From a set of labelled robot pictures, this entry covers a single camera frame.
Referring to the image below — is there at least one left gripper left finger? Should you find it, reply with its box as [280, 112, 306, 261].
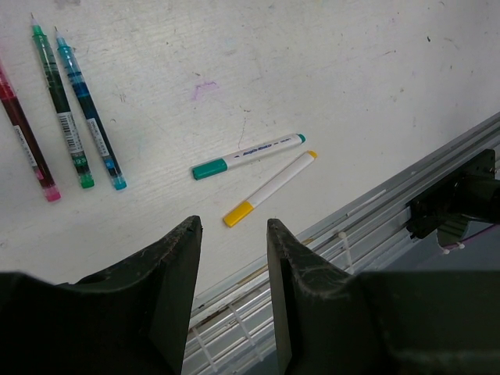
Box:
[1, 216, 202, 374]

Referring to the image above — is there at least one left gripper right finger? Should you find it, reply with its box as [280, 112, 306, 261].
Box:
[266, 219, 499, 374]

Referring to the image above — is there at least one blue pen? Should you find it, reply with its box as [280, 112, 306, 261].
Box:
[55, 27, 127, 191]

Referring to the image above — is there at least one red pen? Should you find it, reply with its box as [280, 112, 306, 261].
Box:
[1, 65, 61, 202]

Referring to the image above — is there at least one green pen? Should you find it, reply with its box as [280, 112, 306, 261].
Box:
[30, 16, 95, 189]

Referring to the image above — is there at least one yellow capped white marker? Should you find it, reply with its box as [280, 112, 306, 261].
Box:
[223, 150, 318, 228]

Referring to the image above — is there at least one green capped white marker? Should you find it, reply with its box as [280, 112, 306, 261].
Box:
[191, 134, 306, 180]

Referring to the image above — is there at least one aluminium frame rail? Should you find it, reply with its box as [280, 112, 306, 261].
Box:
[181, 115, 499, 374]

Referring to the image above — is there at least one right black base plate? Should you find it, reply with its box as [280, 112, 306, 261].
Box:
[406, 149, 499, 247]

